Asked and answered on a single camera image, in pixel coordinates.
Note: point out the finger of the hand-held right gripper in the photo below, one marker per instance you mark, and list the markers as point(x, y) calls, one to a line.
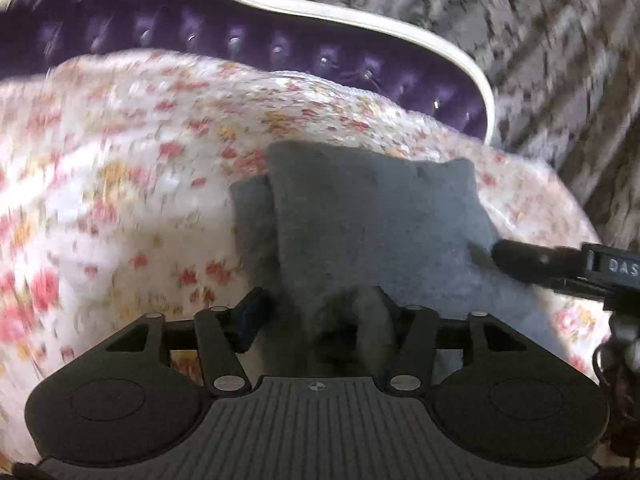
point(530, 259)

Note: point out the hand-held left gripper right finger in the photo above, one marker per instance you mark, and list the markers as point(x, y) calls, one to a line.
point(414, 345)

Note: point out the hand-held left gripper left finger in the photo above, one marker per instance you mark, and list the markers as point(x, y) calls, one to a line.
point(250, 321)

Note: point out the small grey cloth garment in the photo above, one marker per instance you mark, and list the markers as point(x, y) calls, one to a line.
point(370, 230)

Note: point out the floral printed blanket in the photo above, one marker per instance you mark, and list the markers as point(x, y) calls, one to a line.
point(125, 185)

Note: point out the grey brown patterned curtain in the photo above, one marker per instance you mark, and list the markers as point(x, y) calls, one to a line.
point(550, 60)

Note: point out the purple tufted headboard white frame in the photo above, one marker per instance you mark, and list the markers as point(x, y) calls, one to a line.
point(165, 25)

